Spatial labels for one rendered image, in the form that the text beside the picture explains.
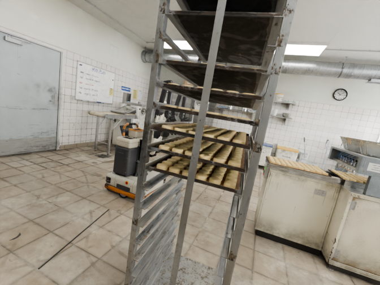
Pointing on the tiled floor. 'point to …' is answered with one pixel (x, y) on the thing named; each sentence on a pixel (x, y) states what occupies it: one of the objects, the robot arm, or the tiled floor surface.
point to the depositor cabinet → (354, 236)
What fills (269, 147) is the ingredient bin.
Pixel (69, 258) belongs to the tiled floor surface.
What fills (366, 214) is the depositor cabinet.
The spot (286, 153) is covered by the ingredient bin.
